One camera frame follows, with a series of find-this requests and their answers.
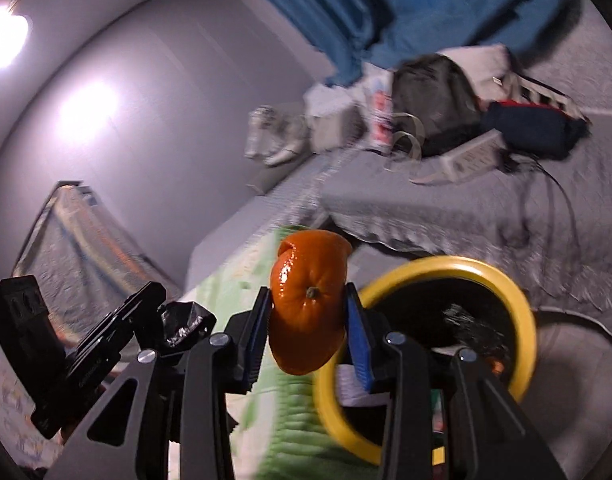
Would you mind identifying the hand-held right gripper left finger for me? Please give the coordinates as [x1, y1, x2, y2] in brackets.
[50, 287, 274, 480]

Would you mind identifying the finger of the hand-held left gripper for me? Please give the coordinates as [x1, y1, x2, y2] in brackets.
[30, 281, 169, 438]

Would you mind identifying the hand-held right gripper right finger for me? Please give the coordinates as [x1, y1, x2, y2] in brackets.
[343, 282, 569, 480]

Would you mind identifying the orange tangerine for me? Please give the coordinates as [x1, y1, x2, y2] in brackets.
[268, 229, 353, 376]

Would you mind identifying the large black plastic bag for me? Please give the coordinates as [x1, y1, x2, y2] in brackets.
[441, 302, 502, 356]

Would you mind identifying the yellow rimmed trash bin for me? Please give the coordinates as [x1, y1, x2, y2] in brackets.
[313, 255, 539, 467]

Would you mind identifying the green floral printed blanket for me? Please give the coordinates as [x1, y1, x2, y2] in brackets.
[0, 227, 381, 480]

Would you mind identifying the grey striped hanging bedsheet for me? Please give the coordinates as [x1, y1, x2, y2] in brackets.
[13, 180, 184, 306]

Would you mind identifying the grey quilted bedspread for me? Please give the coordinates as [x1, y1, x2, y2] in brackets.
[186, 150, 612, 480]

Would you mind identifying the grey pillow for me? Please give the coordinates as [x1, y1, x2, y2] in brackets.
[248, 160, 311, 196]

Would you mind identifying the tiger plush toy in plastic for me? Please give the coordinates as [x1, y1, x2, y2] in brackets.
[243, 105, 311, 167]

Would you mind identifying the white power strip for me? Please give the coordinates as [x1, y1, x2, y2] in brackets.
[438, 129, 509, 183]

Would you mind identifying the white printed plastic bag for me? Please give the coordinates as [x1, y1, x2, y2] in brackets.
[363, 67, 399, 153]

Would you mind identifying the white floral cloth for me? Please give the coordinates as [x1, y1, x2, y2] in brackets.
[306, 82, 367, 121]

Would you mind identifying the grey backpack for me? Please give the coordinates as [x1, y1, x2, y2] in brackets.
[391, 54, 484, 156]

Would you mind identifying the navy red pouch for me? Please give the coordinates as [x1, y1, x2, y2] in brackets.
[481, 101, 587, 161]

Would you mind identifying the bright ceiling lamp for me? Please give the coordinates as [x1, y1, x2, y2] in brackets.
[0, 5, 34, 72]

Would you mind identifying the white folded cloth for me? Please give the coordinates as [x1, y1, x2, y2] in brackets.
[438, 44, 519, 98]

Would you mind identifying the white striped flat object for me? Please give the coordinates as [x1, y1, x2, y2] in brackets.
[491, 75, 587, 121]

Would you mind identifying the blue curtain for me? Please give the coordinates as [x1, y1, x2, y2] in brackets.
[221, 0, 582, 86]

